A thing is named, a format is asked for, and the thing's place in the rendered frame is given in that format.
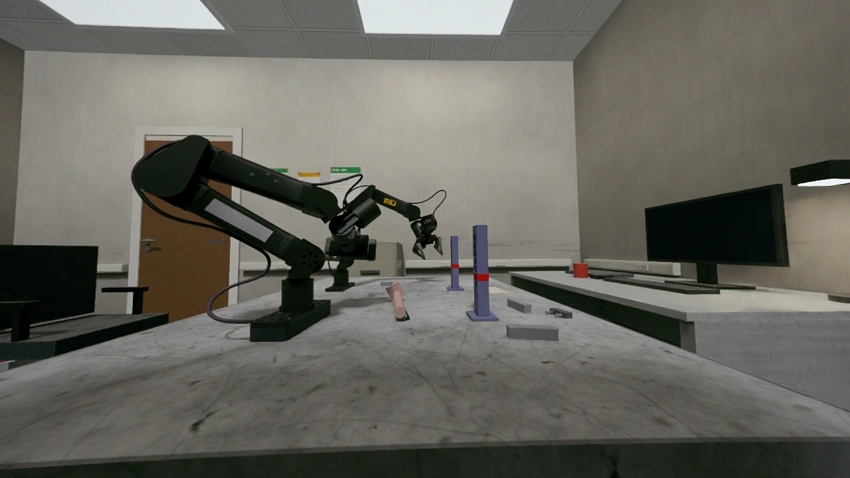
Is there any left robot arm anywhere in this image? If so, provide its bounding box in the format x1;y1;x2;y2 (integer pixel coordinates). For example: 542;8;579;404
325;185;437;291

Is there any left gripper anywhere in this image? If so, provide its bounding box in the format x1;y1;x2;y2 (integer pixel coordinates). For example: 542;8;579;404
412;226;443;260

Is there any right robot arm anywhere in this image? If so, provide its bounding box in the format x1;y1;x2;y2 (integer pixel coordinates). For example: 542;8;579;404
133;135;381;328

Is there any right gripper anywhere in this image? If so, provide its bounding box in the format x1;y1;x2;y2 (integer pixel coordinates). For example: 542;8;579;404
324;231;377;262

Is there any long pink bar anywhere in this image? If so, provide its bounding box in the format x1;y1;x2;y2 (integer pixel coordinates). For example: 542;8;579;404
386;281;410;320

